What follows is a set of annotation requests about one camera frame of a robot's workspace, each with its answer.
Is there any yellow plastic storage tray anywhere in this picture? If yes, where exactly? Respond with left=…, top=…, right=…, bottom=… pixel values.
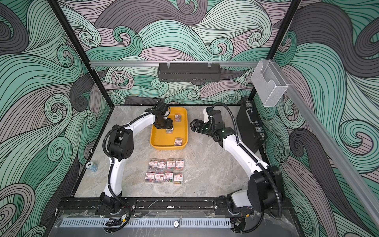
left=150, top=107, right=189, bottom=151

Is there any paper clip box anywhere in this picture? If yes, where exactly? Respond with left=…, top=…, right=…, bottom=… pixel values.
left=166, top=159, right=176, bottom=170
left=148, top=160, right=158, bottom=170
left=174, top=138, right=183, bottom=146
left=175, top=159, right=185, bottom=170
left=157, top=160, right=167, bottom=170
left=174, top=114, right=182, bottom=122
left=163, top=172, right=174, bottom=183

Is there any paper clip box edge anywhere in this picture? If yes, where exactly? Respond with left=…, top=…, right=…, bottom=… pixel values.
left=174, top=172, right=184, bottom=185

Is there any paper clip box removed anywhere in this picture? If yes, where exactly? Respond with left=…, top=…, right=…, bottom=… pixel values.
left=145, top=172, right=156, bottom=183
left=154, top=172, right=164, bottom=184

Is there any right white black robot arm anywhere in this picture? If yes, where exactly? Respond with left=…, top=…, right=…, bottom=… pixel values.
left=189, top=102, right=283, bottom=219

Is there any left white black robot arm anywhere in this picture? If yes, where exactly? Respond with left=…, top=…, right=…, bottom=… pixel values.
left=100, top=99, right=173, bottom=213

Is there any black briefcase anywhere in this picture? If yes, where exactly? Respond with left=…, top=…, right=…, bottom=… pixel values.
left=236, top=100, right=267, bottom=153

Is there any small clear plastic bottle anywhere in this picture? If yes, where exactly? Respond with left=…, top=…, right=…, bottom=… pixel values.
left=85, top=162, right=98, bottom=172

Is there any black wall-mounted tray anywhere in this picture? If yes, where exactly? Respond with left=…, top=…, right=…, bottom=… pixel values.
left=158, top=64, right=221, bottom=83

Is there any clear acrylic wall holder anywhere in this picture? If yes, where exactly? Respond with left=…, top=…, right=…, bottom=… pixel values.
left=251, top=59, right=288, bottom=107

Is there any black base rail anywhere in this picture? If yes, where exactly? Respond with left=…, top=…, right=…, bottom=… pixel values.
left=56, top=197, right=294, bottom=217

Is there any aluminium rail back wall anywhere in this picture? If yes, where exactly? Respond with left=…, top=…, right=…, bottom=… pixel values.
left=89, top=60, right=259, bottom=68

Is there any aluminium rail wall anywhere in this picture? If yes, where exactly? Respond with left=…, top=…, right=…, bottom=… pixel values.
left=89, top=60, right=259, bottom=68
left=272, top=61, right=379, bottom=227

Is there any aluminium rail right wall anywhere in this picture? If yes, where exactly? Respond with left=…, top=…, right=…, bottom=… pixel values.
left=272, top=61, right=379, bottom=227

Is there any white slotted cable duct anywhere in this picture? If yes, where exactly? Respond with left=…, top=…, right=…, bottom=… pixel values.
left=59, top=217, right=232, bottom=229

